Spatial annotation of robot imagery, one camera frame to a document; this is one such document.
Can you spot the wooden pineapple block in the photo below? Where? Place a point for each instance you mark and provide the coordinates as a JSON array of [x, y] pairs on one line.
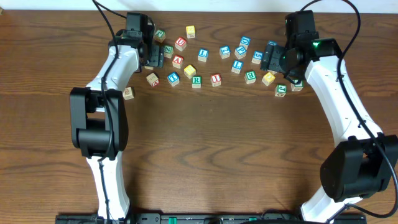
[[128, 93]]

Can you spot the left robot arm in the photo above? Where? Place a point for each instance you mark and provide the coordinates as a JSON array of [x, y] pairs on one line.
[[99, 121]]

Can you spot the plain yellow block top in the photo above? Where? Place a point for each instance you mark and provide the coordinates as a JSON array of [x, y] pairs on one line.
[[191, 33]]

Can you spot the blue T block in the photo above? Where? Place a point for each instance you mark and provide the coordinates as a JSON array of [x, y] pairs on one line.
[[173, 79]]

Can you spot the red A block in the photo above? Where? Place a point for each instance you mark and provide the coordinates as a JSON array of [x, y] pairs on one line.
[[177, 61]]

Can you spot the green J block top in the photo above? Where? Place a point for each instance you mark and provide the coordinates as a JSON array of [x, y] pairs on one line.
[[160, 35]]

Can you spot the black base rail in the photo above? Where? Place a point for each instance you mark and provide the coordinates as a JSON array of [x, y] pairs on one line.
[[156, 218]]

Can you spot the blue D block right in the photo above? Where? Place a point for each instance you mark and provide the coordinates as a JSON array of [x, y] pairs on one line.
[[272, 43]]

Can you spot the blue D block left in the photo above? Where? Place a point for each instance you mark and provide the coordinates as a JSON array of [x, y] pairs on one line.
[[245, 41]]

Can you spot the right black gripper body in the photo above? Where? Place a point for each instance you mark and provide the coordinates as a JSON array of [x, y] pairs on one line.
[[273, 57]]

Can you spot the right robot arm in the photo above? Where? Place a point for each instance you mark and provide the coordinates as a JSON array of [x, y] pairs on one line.
[[363, 161]]

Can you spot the yellow O block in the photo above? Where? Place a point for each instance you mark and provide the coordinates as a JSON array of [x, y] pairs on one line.
[[268, 78]]

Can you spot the green Z block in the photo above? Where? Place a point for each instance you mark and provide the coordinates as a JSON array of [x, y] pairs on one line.
[[168, 51]]

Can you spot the blue 5 block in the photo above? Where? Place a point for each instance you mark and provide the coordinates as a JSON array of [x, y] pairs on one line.
[[257, 57]]

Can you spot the red U block left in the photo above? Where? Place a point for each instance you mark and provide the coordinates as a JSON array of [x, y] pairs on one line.
[[180, 44]]

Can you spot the green 4 block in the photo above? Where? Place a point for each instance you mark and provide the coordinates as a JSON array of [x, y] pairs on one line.
[[297, 87]]

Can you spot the blue L block centre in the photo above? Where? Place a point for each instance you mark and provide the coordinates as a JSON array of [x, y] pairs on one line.
[[203, 55]]

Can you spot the blue 2 block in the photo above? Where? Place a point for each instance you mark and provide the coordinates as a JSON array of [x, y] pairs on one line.
[[225, 52]]

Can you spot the red I block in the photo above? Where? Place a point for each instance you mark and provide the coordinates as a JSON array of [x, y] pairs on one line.
[[215, 80]]

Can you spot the blue P block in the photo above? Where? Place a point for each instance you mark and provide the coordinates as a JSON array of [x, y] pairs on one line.
[[240, 52]]

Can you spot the green R block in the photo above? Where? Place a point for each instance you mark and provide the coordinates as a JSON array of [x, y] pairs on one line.
[[196, 82]]

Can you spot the blue L block right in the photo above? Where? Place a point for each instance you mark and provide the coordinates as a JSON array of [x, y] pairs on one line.
[[237, 66]]

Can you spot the green j block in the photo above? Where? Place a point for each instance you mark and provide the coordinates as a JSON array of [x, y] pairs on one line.
[[280, 90], [160, 35]]

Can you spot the green J block bottom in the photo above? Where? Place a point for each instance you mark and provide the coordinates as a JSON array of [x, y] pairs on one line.
[[280, 90]]

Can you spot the blue d block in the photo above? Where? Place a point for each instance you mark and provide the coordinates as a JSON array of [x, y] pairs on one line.
[[272, 43], [245, 41]]

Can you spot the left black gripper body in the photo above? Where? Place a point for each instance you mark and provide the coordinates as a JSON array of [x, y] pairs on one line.
[[156, 55]]

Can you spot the blue l block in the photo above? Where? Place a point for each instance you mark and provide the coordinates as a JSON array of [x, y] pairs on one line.
[[237, 66], [203, 55]]

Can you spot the yellow block centre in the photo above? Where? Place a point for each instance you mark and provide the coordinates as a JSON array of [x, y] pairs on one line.
[[190, 71]]

